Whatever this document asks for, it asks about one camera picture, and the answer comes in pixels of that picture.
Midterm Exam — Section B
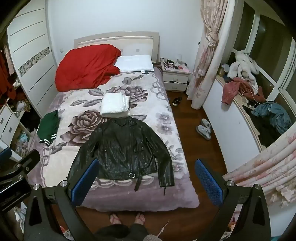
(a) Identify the white fluffy garment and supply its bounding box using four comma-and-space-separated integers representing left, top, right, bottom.
228, 50, 260, 80

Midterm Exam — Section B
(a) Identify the white bed headboard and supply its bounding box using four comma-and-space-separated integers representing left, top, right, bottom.
73, 31, 160, 63

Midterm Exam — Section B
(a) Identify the blue garment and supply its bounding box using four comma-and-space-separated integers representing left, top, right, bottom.
251, 101, 292, 135

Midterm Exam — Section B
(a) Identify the black garment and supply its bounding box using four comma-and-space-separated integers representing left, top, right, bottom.
245, 107, 278, 149

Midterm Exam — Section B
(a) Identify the cluster of small toiletries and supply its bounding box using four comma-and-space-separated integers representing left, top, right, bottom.
160, 54, 190, 70

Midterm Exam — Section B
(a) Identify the white wardrobe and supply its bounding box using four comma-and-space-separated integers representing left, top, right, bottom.
6, 0, 58, 112

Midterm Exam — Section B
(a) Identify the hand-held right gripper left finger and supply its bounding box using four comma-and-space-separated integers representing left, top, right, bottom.
23, 158, 100, 241

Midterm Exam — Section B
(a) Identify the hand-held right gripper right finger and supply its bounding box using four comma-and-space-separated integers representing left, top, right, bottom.
195, 159, 271, 241

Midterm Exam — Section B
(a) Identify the loose pink floral curtain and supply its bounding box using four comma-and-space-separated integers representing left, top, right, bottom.
223, 132, 296, 209

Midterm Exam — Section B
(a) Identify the floral bed blanket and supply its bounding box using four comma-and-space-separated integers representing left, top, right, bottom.
28, 70, 200, 212

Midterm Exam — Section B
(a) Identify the red duvet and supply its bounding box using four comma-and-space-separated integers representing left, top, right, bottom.
55, 44, 122, 92

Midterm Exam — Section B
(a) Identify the person's left leg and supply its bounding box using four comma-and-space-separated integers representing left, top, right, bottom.
96, 224, 130, 241

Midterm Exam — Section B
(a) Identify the black leather jacket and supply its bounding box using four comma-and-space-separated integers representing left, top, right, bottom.
67, 116, 175, 195

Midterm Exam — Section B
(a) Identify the tied pink floral curtain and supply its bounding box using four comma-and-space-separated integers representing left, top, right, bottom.
186, 0, 229, 109

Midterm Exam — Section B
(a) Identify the pink garment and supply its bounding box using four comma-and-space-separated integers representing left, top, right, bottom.
221, 77, 266, 105

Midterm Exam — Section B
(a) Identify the folded white towel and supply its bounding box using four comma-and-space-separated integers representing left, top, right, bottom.
100, 93, 130, 117

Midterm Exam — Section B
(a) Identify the person's right foot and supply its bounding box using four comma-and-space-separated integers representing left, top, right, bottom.
134, 213, 146, 225

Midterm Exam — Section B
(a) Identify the person's leg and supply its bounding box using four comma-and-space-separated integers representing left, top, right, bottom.
130, 223, 148, 241
96, 224, 130, 241

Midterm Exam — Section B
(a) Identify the white nightstand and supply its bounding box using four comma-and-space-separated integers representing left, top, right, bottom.
161, 66, 192, 93

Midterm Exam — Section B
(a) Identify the white drawer unit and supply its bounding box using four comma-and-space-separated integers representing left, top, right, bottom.
0, 104, 31, 160

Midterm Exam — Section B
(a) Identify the white cable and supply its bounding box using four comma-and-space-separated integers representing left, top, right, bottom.
242, 83, 262, 109

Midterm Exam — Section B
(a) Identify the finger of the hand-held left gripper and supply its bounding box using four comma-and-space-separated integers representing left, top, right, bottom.
10, 150, 40, 180
0, 148, 12, 163

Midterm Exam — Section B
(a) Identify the red hanging garment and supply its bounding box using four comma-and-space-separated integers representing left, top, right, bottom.
0, 50, 16, 100

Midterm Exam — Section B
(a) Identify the white pillow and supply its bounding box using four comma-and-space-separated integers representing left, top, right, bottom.
114, 55, 154, 73

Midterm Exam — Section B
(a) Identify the person's right leg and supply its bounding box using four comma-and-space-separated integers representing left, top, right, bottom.
130, 223, 148, 241

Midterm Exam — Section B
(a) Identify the person's left foot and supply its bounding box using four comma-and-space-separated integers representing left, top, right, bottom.
110, 213, 121, 226

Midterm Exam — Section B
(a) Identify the green garment with white stripes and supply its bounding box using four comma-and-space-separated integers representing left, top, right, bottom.
36, 110, 61, 146

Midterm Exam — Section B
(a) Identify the white curved window sill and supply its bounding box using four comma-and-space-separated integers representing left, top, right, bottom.
202, 75, 273, 172

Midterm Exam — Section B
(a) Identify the person's foot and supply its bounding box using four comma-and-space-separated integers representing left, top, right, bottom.
110, 213, 121, 226
134, 213, 146, 225

